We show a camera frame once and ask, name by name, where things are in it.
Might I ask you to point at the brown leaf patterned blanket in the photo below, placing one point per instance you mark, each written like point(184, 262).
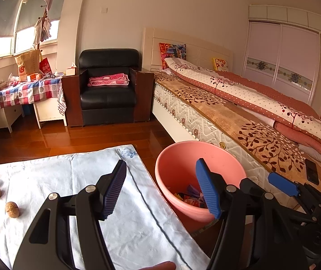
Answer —
point(261, 143)

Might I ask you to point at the white desk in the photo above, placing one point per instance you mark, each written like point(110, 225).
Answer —
point(49, 112)

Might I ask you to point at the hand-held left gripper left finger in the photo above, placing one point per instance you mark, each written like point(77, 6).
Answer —
point(115, 189)

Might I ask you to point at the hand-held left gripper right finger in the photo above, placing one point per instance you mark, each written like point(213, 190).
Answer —
point(207, 189)

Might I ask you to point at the black leather armchair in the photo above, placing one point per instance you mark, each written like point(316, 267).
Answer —
point(107, 101)

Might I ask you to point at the person's left hand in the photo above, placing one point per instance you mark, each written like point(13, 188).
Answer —
point(159, 266)

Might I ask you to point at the brown paper bag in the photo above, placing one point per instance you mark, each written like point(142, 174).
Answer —
point(27, 64)

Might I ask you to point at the white plastic bag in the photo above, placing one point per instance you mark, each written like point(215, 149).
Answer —
point(13, 78)

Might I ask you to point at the yellow pillow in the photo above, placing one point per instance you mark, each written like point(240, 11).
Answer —
point(220, 64)

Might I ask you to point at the black foam net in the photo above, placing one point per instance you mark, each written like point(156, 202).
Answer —
point(180, 196)

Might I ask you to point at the red paper bag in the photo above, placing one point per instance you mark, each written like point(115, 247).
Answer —
point(45, 67)

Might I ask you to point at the wooden coat rack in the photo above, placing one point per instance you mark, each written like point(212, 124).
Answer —
point(45, 14)

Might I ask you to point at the colourful patterned pillow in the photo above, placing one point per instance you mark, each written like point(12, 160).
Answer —
point(173, 54)

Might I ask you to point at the pink plastic bucket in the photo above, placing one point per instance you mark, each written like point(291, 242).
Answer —
point(183, 160)

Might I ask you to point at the tissue box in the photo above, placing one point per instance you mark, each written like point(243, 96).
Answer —
point(71, 71)

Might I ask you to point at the pink folded blanket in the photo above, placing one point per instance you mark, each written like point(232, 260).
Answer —
point(108, 80)

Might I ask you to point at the white wardrobe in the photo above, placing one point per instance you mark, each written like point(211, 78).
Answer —
point(284, 42)

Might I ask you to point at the checked tablecloth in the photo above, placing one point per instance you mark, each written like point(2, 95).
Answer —
point(22, 92)

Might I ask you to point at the white hanging shirt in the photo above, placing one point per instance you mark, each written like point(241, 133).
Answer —
point(41, 31)

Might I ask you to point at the orange box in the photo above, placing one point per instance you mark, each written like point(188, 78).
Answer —
point(31, 78)

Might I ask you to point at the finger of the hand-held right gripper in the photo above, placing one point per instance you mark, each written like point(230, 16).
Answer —
point(250, 185)
point(282, 184)

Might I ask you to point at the purple plastic bag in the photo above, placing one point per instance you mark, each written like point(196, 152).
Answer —
point(194, 190)

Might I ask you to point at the black phone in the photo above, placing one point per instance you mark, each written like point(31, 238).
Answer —
point(311, 171)

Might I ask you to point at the red white snack wrapper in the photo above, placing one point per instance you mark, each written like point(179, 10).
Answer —
point(192, 202)

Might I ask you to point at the white bed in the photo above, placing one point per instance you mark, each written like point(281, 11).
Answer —
point(177, 109)

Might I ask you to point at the dotted floral quilt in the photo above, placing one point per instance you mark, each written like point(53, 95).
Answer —
point(247, 95)

